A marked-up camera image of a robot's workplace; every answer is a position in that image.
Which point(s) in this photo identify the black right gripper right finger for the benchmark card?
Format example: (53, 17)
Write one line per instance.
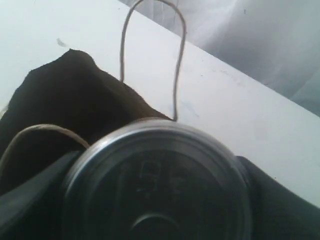
(278, 213)

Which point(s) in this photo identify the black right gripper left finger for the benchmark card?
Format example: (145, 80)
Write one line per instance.
(29, 211)

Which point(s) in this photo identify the brown paper bag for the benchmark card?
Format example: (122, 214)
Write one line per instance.
(64, 105)

